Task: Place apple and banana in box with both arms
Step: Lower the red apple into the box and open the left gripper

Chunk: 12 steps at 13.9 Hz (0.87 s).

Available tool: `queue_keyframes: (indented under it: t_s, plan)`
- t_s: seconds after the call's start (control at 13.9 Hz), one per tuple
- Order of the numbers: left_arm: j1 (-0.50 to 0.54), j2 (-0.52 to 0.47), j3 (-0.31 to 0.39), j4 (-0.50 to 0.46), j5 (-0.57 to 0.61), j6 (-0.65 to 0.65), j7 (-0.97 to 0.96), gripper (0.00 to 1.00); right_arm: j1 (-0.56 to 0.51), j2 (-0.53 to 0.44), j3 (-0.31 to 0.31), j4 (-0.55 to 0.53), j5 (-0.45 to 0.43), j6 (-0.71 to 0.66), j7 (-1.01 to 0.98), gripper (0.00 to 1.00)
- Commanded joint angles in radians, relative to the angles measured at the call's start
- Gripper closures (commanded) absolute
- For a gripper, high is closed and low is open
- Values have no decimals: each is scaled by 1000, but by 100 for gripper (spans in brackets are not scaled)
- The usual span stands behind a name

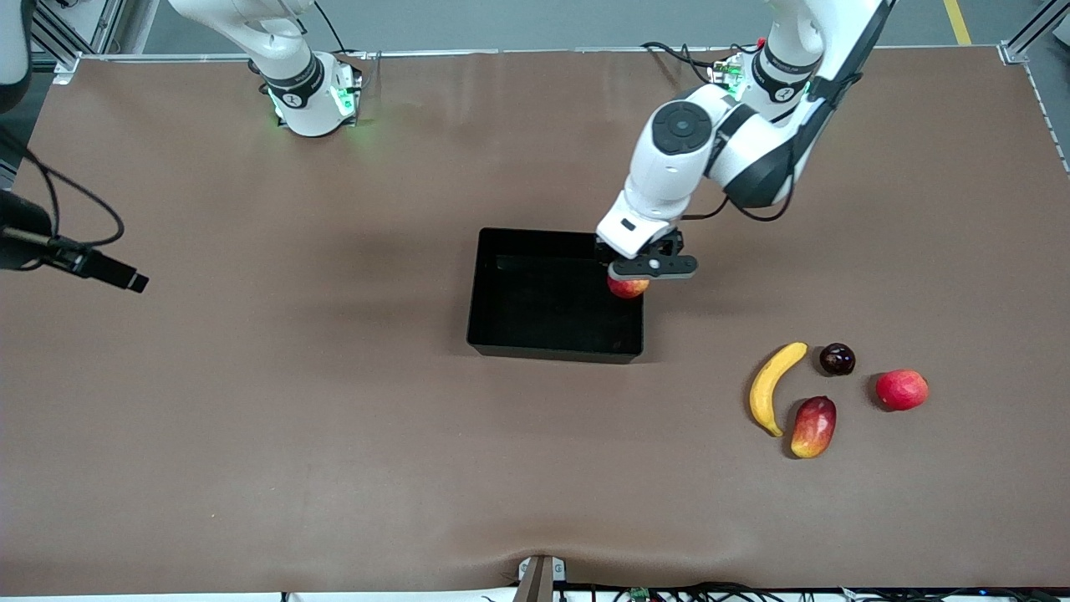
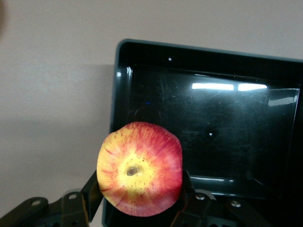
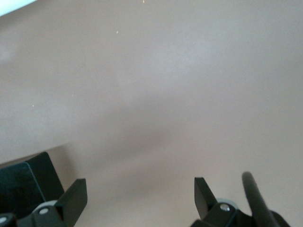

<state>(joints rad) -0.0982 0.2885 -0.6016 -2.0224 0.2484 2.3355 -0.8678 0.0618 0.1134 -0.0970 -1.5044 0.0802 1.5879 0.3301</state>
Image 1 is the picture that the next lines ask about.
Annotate black plastic box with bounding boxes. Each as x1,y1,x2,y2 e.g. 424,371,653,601
466,227,645,365

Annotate dark purple mangosteen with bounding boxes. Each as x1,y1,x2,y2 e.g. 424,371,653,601
818,342,857,377

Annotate black base cable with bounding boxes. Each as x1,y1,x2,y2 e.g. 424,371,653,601
640,40,724,89
313,0,373,93

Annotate brown table mat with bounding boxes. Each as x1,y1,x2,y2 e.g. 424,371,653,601
0,46,1070,596

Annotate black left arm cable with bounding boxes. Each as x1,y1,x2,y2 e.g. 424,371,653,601
679,167,799,224

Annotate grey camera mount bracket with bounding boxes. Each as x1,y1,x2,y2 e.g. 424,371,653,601
514,554,568,602

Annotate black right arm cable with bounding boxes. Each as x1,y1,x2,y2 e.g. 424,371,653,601
0,125,126,273

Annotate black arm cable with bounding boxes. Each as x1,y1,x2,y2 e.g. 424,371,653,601
0,125,126,273
679,167,799,224

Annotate red yellow mango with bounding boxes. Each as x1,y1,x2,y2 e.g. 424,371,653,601
790,395,838,460

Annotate red pomegranate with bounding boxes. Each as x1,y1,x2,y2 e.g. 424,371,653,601
875,369,930,412

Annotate aluminium frame post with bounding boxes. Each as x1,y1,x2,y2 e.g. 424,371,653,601
29,0,126,84
999,0,1070,66

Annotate black right base cable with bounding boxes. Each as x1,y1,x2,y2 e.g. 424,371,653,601
313,0,373,93

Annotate black left base cable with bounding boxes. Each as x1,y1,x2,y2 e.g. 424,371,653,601
640,40,724,89

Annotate yellow banana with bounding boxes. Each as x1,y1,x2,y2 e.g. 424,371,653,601
749,341,810,438

